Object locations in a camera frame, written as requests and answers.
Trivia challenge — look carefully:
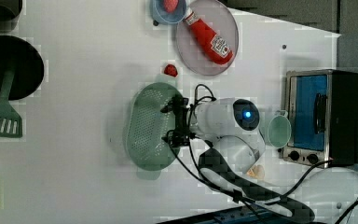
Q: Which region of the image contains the silver toaster oven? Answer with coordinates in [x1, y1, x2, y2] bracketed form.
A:
[282, 69, 358, 168]

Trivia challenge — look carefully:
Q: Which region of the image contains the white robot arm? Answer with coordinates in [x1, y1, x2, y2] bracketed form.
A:
[160, 95, 315, 224]

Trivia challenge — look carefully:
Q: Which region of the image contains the mint green strainer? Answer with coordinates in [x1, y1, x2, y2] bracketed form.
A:
[125, 75, 180, 180]

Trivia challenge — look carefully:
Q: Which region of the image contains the red ketchup bottle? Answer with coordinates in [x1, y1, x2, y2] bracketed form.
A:
[184, 8, 233, 65]

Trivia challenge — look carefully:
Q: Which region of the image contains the grey round plate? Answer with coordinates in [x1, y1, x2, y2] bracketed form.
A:
[176, 0, 239, 76]

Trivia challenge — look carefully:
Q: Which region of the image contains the strawberry in blue cup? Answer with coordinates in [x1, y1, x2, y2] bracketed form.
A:
[162, 0, 179, 13]

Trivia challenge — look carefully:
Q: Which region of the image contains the dark grey pot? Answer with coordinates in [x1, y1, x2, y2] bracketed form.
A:
[0, 0, 23, 33]

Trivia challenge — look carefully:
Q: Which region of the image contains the red toy strawberry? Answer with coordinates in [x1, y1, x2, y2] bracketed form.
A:
[164, 64, 178, 77]

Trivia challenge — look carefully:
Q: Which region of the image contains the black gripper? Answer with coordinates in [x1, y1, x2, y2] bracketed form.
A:
[160, 95, 194, 147]

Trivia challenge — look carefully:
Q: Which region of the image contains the black round pan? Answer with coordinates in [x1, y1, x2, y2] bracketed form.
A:
[0, 35, 45, 101]

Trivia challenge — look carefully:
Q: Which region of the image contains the blue cup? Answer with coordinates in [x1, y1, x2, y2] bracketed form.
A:
[151, 0, 187, 24]

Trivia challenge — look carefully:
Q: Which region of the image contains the green slotted spatula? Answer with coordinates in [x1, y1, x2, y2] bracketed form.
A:
[0, 69, 22, 138]

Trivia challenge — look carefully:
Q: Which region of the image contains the beige small toy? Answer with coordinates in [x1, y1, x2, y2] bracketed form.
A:
[247, 164, 265, 180]

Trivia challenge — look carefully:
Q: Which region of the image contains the mint green mug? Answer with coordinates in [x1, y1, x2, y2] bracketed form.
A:
[261, 110, 292, 148]

